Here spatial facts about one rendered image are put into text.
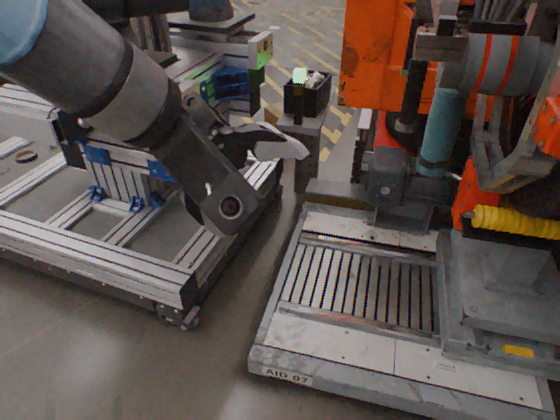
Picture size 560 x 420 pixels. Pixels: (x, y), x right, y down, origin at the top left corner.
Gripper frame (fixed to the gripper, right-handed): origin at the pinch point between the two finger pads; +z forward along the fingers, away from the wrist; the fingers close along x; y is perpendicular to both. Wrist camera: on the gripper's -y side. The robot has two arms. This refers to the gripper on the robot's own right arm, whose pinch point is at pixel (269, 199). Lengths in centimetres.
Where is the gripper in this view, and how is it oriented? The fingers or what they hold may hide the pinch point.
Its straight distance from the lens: 51.0
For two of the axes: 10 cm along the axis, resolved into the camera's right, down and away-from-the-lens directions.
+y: -5.1, -6.4, 5.7
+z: 4.9, 3.3, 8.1
